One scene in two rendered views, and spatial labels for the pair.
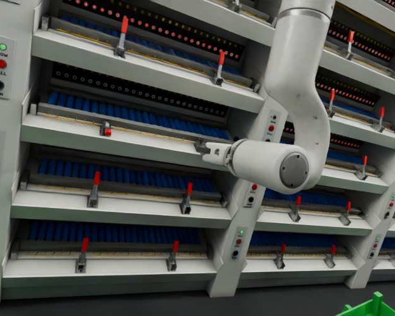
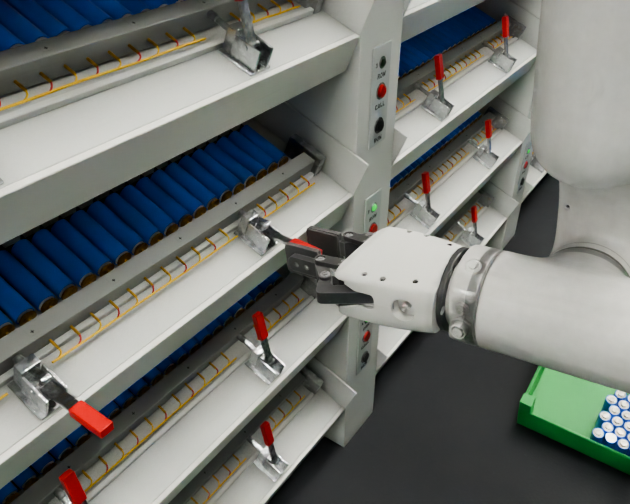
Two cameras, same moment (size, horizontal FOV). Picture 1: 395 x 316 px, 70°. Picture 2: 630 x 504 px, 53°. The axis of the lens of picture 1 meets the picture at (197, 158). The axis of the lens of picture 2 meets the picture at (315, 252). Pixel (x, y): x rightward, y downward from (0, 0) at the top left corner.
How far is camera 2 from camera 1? 0.46 m
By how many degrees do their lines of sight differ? 37
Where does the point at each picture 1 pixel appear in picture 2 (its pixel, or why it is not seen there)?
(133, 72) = (46, 199)
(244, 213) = not seen: hidden behind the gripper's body
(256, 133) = (358, 124)
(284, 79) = not seen: outside the picture
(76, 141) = not seen: outside the picture
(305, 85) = not seen: outside the picture
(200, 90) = (228, 112)
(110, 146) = not seen: hidden behind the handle
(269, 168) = not seen: outside the picture
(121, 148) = (106, 395)
